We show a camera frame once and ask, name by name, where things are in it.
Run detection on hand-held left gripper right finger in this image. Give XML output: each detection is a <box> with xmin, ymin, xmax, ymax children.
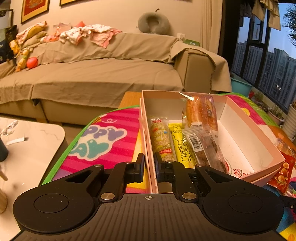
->
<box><xmin>154</xmin><ymin>152</ymin><xmax>232</xmax><ymax>202</ymax></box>

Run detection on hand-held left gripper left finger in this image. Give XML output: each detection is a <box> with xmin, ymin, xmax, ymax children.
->
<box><xmin>61</xmin><ymin>153</ymin><xmax>146</xmax><ymax>202</ymax></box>

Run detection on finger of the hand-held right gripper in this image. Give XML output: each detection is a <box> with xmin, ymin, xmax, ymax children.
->
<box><xmin>280</xmin><ymin>196</ymin><xmax>296</xmax><ymax>208</ymax></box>

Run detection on red snack packet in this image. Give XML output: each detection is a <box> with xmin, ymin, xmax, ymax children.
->
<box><xmin>268</xmin><ymin>138</ymin><xmax>296</xmax><ymax>194</ymax></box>

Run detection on orange-red snack stick packet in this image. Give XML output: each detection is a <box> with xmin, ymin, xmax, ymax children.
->
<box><xmin>149</xmin><ymin>116</ymin><xmax>177</xmax><ymax>163</ymax></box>

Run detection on yellow cheese bar packet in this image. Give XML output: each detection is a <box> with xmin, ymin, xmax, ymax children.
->
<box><xmin>168</xmin><ymin>123</ymin><xmax>196</xmax><ymax>169</ymax></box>

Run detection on clear nut bar packet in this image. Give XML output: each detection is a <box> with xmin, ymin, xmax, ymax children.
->
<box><xmin>182</xmin><ymin>128</ymin><xmax>229</xmax><ymax>174</ymax></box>

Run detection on clear bread packet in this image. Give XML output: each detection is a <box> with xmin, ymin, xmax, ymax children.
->
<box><xmin>179</xmin><ymin>91</ymin><xmax>204</xmax><ymax>128</ymax></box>
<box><xmin>196</xmin><ymin>94</ymin><xmax>220</xmax><ymax>139</ymax></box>

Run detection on pink cardboard box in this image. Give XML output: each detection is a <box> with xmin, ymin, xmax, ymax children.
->
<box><xmin>139</xmin><ymin>90</ymin><xmax>286</xmax><ymax>194</ymax></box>

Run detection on colourful cartoon play mat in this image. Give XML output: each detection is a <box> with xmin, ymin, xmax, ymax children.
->
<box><xmin>40</xmin><ymin>91</ymin><xmax>296</xmax><ymax>241</ymax></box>

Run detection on white ribbed plant pot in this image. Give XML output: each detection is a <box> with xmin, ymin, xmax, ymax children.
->
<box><xmin>282</xmin><ymin>104</ymin><xmax>296</xmax><ymax>136</ymax></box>

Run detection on pink plant pot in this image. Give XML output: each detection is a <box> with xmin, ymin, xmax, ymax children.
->
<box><xmin>267</xmin><ymin>105</ymin><xmax>284</xmax><ymax>126</ymax></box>

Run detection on beige sofa cover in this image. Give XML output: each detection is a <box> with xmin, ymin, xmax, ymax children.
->
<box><xmin>0</xmin><ymin>32</ymin><xmax>232</xmax><ymax>105</ymax></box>

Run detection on white marble coffee table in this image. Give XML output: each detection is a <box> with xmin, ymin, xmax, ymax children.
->
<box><xmin>0</xmin><ymin>117</ymin><xmax>67</xmax><ymax>241</ymax></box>

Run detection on beige sofa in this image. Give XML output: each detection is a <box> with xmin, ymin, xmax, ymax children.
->
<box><xmin>0</xmin><ymin>31</ymin><xmax>232</xmax><ymax>124</ymax></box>

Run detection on small potted plant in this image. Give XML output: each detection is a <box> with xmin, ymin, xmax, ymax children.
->
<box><xmin>248</xmin><ymin>90</ymin><xmax>264</xmax><ymax>105</ymax></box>

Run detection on teal plastic basin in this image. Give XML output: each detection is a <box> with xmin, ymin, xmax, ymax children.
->
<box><xmin>231</xmin><ymin>77</ymin><xmax>253</xmax><ymax>98</ymax></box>

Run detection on white paper strip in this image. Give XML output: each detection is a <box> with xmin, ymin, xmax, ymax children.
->
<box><xmin>5</xmin><ymin>137</ymin><xmax>25</xmax><ymax>145</ymax></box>

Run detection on crumpled silver wrapper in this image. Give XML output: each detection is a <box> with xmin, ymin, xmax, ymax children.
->
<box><xmin>0</xmin><ymin>120</ymin><xmax>19</xmax><ymax>137</ymax></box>

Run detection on dark cup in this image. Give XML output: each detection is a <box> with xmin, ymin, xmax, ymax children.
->
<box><xmin>0</xmin><ymin>137</ymin><xmax>9</xmax><ymax>163</ymax></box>

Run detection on pink white clothes pile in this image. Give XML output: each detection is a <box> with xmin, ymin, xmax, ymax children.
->
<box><xmin>59</xmin><ymin>26</ymin><xmax>123</xmax><ymax>49</ymax></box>

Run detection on grey neck pillow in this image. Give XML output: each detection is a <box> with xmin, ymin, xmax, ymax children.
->
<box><xmin>137</xmin><ymin>9</ymin><xmax>170</xmax><ymax>36</ymax></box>

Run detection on orange ball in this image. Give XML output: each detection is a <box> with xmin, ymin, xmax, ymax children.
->
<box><xmin>26</xmin><ymin>57</ymin><xmax>38</xmax><ymax>69</ymax></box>

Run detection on dark curtain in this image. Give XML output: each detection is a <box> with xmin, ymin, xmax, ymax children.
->
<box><xmin>220</xmin><ymin>0</ymin><xmax>243</xmax><ymax>77</ymax></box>

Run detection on beige curtain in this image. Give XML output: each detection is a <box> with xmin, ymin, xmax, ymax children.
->
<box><xmin>200</xmin><ymin>0</ymin><xmax>223</xmax><ymax>56</ymax></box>

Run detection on yellow plush toy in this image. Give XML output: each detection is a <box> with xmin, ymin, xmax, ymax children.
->
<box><xmin>9</xmin><ymin>39</ymin><xmax>30</xmax><ymax>71</ymax></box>

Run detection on clear plastic box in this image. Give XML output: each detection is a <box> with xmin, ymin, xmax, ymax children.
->
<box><xmin>53</xmin><ymin>23</ymin><xmax>71</xmax><ymax>32</ymax></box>

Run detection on cream floral quilt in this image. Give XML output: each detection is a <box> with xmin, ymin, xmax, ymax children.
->
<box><xmin>16</xmin><ymin>21</ymin><xmax>48</xmax><ymax>45</ymax></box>

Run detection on wide red framed picture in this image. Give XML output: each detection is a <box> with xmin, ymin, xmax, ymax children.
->
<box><xmin>59</xmin><ymin>0</ymin><xmax>192</xmax><ymax>6</ymax></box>

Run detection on black bag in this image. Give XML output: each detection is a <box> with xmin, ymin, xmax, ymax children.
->
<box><xmin>0</xmin><ymin>40</ymin><xmax>14</xmax><ymax>63</ymax></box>

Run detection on palm plant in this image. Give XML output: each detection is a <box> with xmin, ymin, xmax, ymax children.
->
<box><xmin>283</xmin><ymin>5</ymin><xmax>296</xmax><ymax>42</ymax></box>

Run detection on hanging beige cloth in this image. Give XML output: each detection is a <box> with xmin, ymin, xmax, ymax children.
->
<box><xmin>240</xmin><ymin>0</ymin><xmax>281</xmax><ymax>30</ymax></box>

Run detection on black framed board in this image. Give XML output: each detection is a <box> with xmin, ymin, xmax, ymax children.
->
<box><xmin>0</xmin><ymin>9</ymin><xmax>18</xmax><ymax>47</ymax></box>

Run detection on narrow red framed picture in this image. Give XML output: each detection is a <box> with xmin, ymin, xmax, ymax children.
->
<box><xmin>21</xmin><ymin>0</ymin><xmax>50</xmax><ymax>24</ymax></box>

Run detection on black window frame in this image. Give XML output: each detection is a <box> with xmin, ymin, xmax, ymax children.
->
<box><xmin>231</xmin><ymin>7</ymin><xmax>296</xmax><ymax>114</ymax></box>

